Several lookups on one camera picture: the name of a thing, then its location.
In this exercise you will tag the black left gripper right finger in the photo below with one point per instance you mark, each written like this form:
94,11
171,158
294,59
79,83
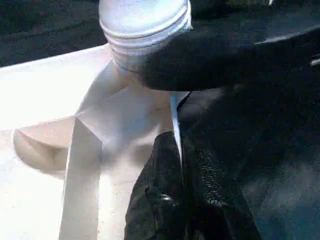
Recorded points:
212,200

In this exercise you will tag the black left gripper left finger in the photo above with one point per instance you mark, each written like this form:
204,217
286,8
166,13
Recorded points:
157,195

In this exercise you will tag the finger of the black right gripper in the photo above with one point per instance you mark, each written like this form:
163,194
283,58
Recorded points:
200,62

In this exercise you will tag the white plastic table leg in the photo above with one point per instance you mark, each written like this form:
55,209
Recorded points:
140,20

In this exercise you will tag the white plastic table top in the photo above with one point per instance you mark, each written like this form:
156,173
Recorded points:
37,87

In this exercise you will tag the black mat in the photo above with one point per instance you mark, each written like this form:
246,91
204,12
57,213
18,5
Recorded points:
275,150

